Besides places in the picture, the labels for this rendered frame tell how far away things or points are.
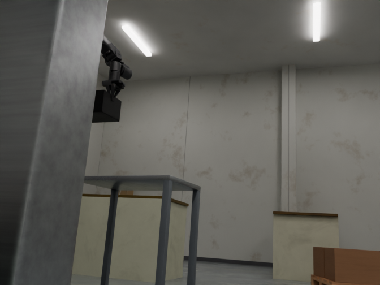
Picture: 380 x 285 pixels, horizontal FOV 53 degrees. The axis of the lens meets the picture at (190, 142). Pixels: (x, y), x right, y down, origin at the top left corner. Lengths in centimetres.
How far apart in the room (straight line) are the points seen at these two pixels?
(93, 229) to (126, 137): 568
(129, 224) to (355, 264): 230
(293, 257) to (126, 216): 248
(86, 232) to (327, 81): 654
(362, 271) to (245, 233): 479
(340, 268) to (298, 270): 163
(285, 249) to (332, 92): 454
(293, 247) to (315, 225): 43
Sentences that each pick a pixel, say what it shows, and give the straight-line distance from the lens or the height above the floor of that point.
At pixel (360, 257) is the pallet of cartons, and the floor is 39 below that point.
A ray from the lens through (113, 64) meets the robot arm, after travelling 201.
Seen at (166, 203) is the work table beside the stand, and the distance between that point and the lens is 218.
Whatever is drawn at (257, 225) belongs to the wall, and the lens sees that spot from 860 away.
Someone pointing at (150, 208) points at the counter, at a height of 74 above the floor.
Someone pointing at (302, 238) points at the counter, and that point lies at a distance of 564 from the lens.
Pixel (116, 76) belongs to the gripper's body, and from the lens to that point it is 198.
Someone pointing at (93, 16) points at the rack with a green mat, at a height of 54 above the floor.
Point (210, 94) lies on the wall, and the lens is 950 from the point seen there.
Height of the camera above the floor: 45
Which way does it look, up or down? 14 degrees up
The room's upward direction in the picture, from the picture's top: 4 degrees clockwise
